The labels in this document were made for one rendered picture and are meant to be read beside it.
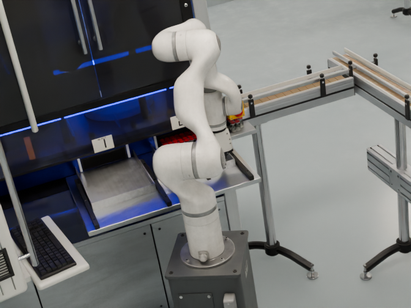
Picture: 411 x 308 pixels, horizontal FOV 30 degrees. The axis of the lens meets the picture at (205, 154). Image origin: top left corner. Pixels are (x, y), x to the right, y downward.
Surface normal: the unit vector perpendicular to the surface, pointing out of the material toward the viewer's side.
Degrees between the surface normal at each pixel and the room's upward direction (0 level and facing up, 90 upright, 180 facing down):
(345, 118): 0
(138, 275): 90
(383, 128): 0
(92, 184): 0
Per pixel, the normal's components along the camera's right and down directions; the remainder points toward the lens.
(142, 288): 0.33, 0.39
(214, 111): 0.04, 0.44
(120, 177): -0.15, -0.87
